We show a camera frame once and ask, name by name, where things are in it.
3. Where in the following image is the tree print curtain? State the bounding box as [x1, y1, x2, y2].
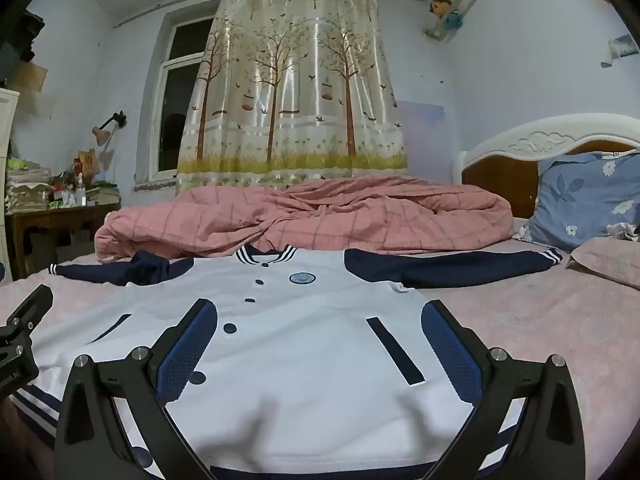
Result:
[176, 0, 408, 195]

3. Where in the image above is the white framed window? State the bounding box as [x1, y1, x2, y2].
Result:
[148, 14, 218, 181]

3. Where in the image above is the blue floral pillow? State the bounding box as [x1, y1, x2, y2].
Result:
[515, 150, 640, 253]

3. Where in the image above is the wooden desk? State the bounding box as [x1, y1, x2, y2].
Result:
[5, 202, 121, 281]

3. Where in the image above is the white and navy jacket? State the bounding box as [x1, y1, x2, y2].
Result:
[10, 245, 564, 480]

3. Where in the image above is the pink checked quilt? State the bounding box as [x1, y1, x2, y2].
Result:
[94, 176, 515, 264]

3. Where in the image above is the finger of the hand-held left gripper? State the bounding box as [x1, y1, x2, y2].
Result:
[0, 284, 54, 346]

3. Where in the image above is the pink wall lamp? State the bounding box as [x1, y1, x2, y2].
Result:
[91, 110, 128, 147]

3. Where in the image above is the white carved bed headboard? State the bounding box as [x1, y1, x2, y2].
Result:
[452, 114, 640, 221]

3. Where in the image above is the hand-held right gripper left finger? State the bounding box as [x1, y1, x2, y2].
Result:
[52, 298, 221, 480]

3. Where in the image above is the dark hanging cloth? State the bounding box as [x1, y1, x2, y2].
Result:
[0, 10, 46, 86]

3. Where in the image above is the white floral cloth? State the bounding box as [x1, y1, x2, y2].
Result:
[606, 222, 640, 242]

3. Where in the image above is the wall doll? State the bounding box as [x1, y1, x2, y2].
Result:
[422, 0, 463, 43]

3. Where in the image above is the pink pillow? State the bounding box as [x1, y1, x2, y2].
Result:
[565, 236, 640, 291]

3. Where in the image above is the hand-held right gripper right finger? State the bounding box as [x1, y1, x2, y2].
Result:
[421, 300, 587, 480]

